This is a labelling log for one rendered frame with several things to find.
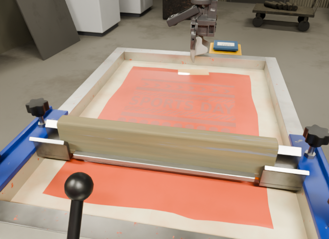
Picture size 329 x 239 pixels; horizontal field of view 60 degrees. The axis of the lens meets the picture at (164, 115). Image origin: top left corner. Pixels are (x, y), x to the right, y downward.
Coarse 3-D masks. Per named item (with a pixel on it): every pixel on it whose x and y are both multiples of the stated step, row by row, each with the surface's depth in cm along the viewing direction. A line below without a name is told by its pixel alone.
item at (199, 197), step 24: (216, 72) 98; (240, 96) 84; (240, 120) 73; (168, 192) 53; (192, 192) 53; (216, 192) 53; (240, 192) 53; (264, 192) 53; (192, 216) 48; (216, 216) 48; (240, 216) 48; (264, 216) 48
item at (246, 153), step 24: (72, 120) 54; (96, 120) 54; (72, 144) 56; (96, 144) 55; (120, 144) 54; (144, 144) 53; (168, 144) 52; (192, 144) 51; (216, 144) 50; (240, 144) 49; (264, 144) 48; (240, 168) 52
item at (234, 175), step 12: (84, 156) 56; (96, 156) 55; (108, 156) 55; (120, 156) 55; (156, 168) 54; (168, 168) 53; (180, 168) 53; (192, 168) 53; (204, 168) 53; (216, 168) 53; (252, 180) 51
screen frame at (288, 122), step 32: (192, 64) 104; (224, 64) 102; (256, 64) 99; (288, 96) 77; (288, 128) 64; (32, 160) 57; (0, 192) 49; (32, 224) 43; (64, 224) 43; (96, 224) 43; (128, 224) 43
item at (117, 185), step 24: (144, 72) 98; (168, 72) 98; (120, 96) 84; (72, 168) 58; (96, 168) 58; (120, 168) 58; (144, 168) 58; (48, 192) 53; (96, 192) 53; (120, 192) 53; (144, 192) 53
